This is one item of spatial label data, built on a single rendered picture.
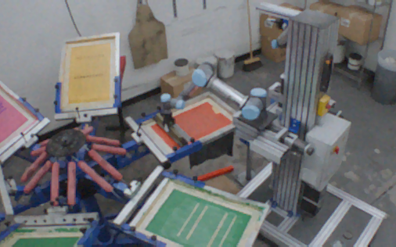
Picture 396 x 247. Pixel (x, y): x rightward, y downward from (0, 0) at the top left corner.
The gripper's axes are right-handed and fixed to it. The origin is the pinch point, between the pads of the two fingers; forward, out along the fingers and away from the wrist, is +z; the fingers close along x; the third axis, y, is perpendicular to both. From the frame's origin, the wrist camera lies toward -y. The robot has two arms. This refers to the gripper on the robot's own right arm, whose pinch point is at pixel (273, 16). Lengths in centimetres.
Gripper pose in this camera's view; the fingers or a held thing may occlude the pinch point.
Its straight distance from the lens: 341.6
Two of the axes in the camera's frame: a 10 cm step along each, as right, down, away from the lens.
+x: 9.1, -3.7, 1.6
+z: -3.6, -5.6, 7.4
